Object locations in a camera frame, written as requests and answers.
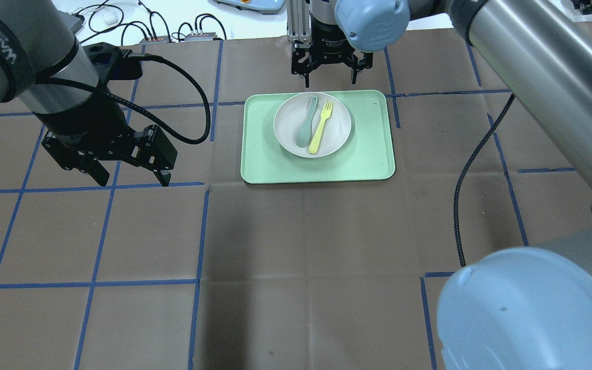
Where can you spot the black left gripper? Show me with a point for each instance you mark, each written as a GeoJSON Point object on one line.
{"type": "Point", "coordinates": [84, 126]}

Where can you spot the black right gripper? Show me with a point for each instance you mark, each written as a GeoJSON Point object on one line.
{"type": "Point", "coordinates": [327, 42]}

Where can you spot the yellow plastic fork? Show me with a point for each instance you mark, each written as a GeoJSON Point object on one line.
{"type": "Point", "coordinates": [315, 142]}

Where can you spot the cream round plate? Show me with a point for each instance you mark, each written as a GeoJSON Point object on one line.
{"type": "Point", "coordinates": [291, 114]}

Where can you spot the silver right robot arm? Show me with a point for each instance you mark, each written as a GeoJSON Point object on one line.
{"type": "Point", "coordinates": [373, 295]}

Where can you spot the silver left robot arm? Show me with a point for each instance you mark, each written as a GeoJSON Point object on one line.
{"type": "Point", "coordinates": [64, 84]}

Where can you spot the grey-green plastic spoon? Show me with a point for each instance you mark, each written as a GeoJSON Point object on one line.
{"type": "Point", "coordinates": [303, 136]}

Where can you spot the mint green plastic tray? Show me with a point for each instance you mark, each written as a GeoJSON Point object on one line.
{"type": "Point", "coordinates": [367, 155]}

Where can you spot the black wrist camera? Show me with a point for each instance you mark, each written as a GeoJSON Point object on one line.
{"type": "Point", "coordinates": [114, 63]}

